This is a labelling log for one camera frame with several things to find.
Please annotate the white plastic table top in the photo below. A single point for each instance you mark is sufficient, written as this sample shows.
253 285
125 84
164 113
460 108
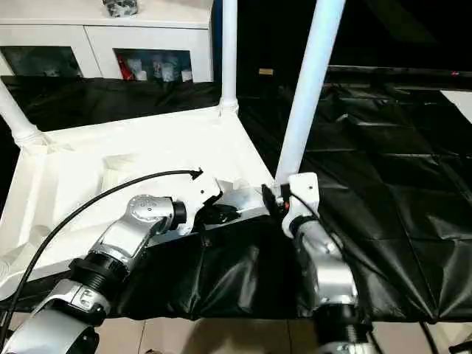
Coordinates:
129 147

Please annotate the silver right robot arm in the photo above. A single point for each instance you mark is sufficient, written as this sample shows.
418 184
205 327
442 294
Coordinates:
328 265

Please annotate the small tan label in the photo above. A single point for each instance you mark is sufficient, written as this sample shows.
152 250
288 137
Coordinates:
266 71

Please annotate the long black bar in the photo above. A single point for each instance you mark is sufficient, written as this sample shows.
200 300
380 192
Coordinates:
398 73

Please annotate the red bottle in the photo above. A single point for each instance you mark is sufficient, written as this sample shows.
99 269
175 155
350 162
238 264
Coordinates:
124 68

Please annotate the white flat sheet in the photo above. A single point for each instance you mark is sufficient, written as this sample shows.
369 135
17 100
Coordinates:
461 103

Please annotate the white glass-door cabinet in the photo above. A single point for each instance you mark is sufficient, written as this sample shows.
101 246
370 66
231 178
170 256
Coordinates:
92 33

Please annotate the dark objects on cabinet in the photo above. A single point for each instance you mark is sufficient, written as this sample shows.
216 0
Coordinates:
121 7

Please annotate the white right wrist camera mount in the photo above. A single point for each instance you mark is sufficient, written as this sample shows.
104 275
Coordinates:
304 188

